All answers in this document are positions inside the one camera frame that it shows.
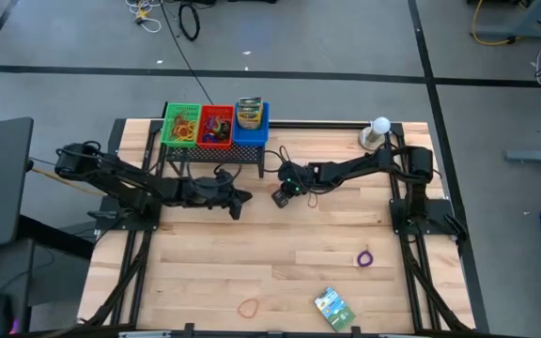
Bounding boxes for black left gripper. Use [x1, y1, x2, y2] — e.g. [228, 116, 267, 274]
[178, 168, 255, 221]

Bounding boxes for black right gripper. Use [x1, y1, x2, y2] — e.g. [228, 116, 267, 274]
[270, 161, 321, 208]

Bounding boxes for blue plastic basket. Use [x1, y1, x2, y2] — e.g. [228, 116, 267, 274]
[231, 101, 271, 147]

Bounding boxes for Crayola crayon box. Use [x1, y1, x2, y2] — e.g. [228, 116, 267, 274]
[237, 96, 264, 112]
[236, 108, 265, 131]

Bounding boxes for yellow rubber band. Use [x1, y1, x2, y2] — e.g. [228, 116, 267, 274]
[176, 124, 198, 142]

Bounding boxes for red plastic basket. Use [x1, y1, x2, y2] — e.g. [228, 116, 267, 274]
[195, 104, 235, 150]

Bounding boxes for green plastic basket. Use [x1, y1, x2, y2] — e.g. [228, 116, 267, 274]
[160, 102, 202, 148]

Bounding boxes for green card pack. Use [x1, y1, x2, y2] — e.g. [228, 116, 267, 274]
[313, 285, 357, 332]

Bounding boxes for wooden desk grey legs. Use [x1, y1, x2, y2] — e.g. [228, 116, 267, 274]
[467, 0, 541, 39]

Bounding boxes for black metal riser shelf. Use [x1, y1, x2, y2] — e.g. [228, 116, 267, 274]
[164, 142, 268, 180]

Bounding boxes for table lamp with white bulb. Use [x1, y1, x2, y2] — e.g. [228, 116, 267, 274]
[358, 115, 393, 152]

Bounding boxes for grey floor beam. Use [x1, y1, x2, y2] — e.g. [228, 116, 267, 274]
[505, 148, 541, 164]

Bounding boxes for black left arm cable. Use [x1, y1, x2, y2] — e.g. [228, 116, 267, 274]
[212, 161, 244, 189]

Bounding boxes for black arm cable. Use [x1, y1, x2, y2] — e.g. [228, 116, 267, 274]
[212, 161, 244, 189]
[263, 144, 300, 175]

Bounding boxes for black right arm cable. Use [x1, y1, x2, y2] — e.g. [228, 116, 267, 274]
[263, 144, 300, 175]

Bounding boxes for long thin floor cable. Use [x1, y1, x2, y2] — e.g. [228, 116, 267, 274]
[156, 0, 216, 106]

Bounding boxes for tan cord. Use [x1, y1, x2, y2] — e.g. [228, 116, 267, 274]
[28, 157, 107, 197]

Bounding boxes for black coiled floor cable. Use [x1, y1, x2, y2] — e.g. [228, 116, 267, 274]
[177, 1, 202, 43]

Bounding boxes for white floor cable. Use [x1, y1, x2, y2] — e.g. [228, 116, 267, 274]
[124, 0, 163, 35]

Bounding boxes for yellow hanging cord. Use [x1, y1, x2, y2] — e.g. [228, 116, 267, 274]
[471, 0, 518, 47]

